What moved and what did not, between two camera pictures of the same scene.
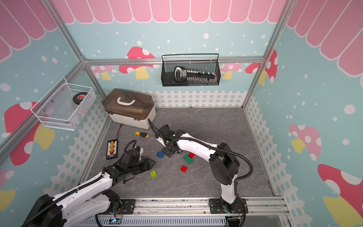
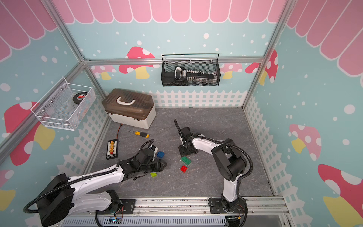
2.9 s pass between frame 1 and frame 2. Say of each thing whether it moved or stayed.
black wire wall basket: stayed
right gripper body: moved
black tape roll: stayed
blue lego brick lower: stayed
